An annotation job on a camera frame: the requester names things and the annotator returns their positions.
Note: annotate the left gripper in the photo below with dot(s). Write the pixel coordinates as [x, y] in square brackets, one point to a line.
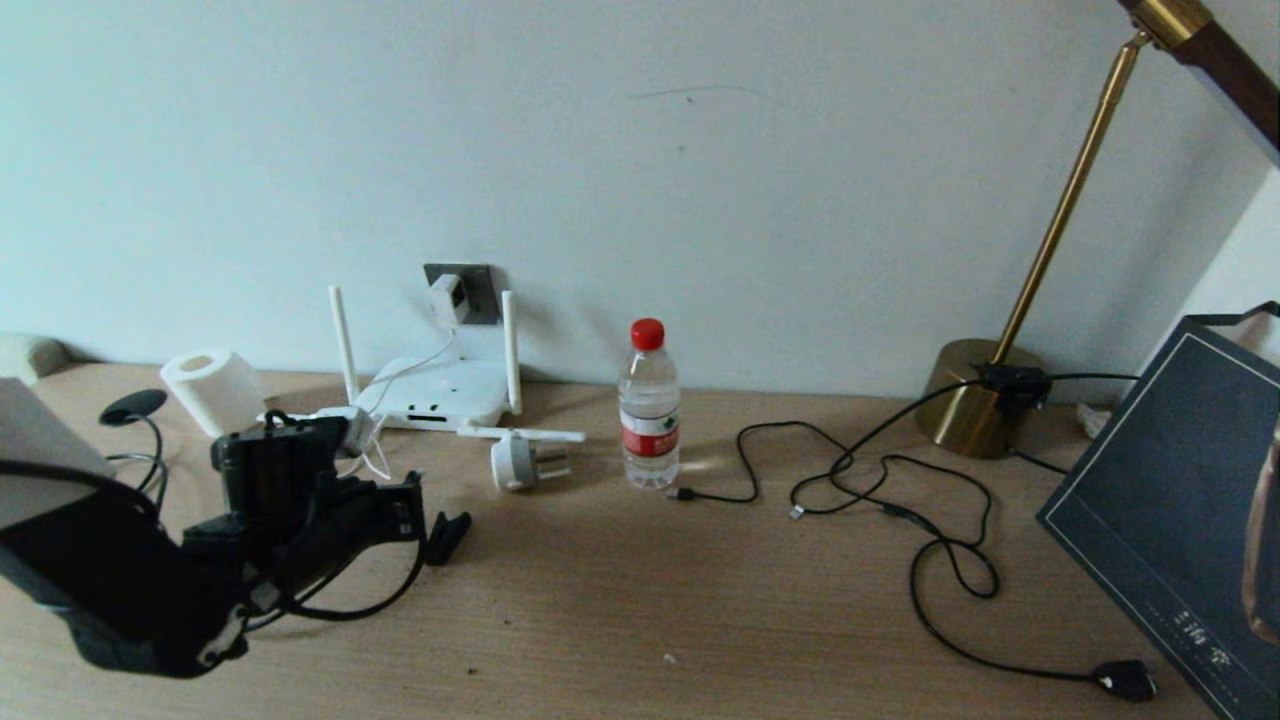
[372, 515]

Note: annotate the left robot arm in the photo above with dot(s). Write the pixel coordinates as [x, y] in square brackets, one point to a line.
[100, 580]

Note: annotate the white round plug adapter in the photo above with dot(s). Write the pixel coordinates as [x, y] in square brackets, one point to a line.
[515, 463]

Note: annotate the white router with antennas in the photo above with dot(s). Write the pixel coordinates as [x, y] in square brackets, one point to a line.
[440, 395]

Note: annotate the white plugged power adapter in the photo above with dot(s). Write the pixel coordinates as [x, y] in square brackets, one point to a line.
[448, 298]

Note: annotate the clear water bottle red cap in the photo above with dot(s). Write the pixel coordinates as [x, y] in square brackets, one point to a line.
[649, 420]

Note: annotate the white toilet paper roll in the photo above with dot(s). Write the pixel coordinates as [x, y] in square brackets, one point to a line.
[222, 395]

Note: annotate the black round pad on stalk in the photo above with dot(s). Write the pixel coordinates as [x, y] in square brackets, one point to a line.
[133, 406]

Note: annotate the grey cushion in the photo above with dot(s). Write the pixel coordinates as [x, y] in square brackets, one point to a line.
[28, 355]

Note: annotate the brass desk lamp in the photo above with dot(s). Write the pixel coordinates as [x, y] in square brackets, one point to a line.
[975, 410]

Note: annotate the dark blue paper bag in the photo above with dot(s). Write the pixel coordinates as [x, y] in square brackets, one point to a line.
[1150, 510]

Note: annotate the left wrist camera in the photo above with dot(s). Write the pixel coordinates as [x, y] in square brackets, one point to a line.
[275, 465]

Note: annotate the grey wall socket plate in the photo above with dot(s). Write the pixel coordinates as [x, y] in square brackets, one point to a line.
[482, 292]

